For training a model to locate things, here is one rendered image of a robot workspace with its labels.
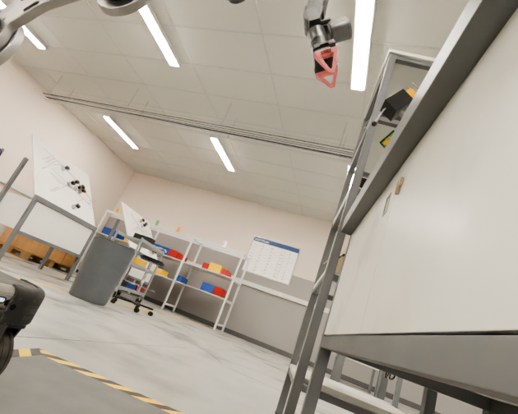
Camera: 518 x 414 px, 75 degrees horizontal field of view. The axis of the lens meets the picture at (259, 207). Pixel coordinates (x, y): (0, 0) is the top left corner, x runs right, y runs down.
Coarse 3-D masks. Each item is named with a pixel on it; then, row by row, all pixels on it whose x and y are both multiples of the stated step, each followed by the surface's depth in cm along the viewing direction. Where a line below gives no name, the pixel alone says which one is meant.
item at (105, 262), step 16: (96, 240) 347; (96, 256) 339; (112, 256) 342; (128, 256) 356; (80, 272) 339; (96, 272) 336; (112, 272) 343; (80, 288) 331; (96, 288) 334; (112, 288) 348; (96, 304) 336
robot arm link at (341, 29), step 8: (312, 8) 104; (312, 16) 102; (344, 16) 103; (312, 24) 103; (320, 24) 103; (336, 24) 101; (344, 24) 100; (336, 32) 100; (344, 32) 100; (336, 40) 102; (344, 40) 103
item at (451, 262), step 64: (512, 64) 37; (448, 128) 53; (512, 128) 33; (448, 192) 44; (512, 192) 29; (384, 256) 67; (448, 256) 38; (512, 256) 26; (384, 320) 54; (448, 320) 33; (512, 320) 24
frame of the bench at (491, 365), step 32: (320, 352) 117; (352, 352) 68; (384, 352) 48; (416, 352) 38; (448, 352) 31; (480, 352) 26; (512, 352) 23; (320, 384) 113; (448, 384) 111; (480, 384) 25; (512, 384) 22
